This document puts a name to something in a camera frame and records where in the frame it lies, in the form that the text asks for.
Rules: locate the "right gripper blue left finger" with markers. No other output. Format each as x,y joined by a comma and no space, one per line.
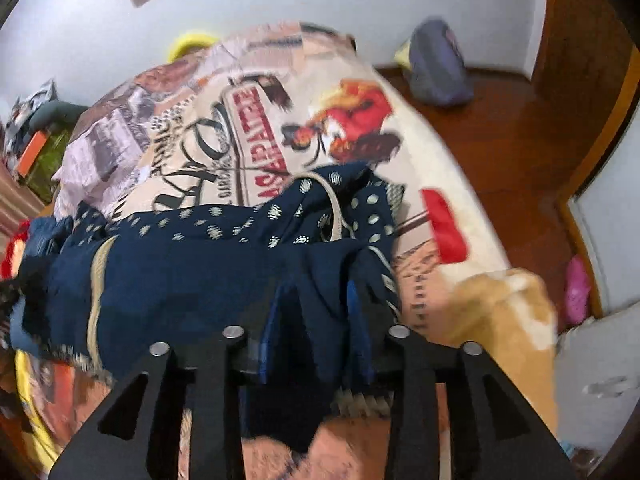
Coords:
279,338

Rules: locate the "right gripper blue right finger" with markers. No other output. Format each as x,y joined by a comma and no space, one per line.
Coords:
360,345

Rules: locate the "navy patterned cloth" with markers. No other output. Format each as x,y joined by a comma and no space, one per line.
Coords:
182,276

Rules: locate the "tan fluffy blanket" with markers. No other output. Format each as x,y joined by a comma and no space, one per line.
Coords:
511,316

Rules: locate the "newspaper print bed sheet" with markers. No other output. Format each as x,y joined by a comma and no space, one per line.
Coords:
229,125

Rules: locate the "pink item on floor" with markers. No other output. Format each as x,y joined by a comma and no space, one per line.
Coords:
577,290

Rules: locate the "blue denim jeans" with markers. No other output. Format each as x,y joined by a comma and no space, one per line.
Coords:
47,236

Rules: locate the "grey blue backpack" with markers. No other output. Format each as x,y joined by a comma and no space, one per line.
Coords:
437,73

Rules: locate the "wooden door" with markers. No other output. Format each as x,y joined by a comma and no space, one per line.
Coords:
588,66

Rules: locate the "green patterned bag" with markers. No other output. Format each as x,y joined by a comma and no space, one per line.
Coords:
40,177

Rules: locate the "red plush toy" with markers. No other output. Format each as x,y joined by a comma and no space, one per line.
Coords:
14,253

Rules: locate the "yellow round object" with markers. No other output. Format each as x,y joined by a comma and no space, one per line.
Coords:
188,43

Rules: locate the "striped pink curtain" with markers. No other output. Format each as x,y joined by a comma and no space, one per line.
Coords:
17,203

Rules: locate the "dark teal plush cushion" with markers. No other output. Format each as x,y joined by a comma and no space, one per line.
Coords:
55,113

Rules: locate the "orange box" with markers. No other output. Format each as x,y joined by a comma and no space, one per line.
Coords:
31,153

